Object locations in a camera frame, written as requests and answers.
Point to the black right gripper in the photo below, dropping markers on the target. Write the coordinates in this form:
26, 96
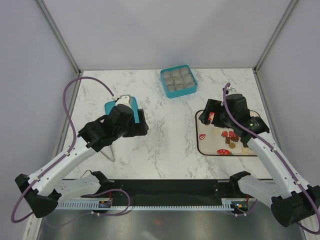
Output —
215, 106

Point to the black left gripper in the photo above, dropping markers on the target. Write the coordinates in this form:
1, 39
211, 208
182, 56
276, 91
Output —
138, 129

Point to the cream square chocolate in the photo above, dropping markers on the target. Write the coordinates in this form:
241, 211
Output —
215, 131
245, 150

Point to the metal tongs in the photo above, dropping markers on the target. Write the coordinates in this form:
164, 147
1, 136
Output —
108, 153

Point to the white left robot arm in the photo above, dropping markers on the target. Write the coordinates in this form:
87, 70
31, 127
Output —
44, 189

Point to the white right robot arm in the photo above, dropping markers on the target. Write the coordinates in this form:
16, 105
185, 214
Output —
291, 199

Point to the dark brown chocolate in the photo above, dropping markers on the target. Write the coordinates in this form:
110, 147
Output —
235, 139

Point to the tan round chocolate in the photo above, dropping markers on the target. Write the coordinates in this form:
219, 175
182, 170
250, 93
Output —
232, 145

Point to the teal chocolate box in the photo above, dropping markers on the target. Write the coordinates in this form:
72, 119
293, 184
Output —
178, 81

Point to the teal box lid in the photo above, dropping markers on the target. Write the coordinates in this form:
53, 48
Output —
111, 108

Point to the strawberry print tray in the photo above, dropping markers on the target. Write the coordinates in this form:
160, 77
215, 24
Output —
210, 144

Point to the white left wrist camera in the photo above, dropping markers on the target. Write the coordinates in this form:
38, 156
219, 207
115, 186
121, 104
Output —
125, 100

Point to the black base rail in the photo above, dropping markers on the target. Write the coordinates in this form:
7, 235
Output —
175, 191

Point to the white slotted cable duct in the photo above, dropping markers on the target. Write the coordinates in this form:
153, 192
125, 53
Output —
95, 204

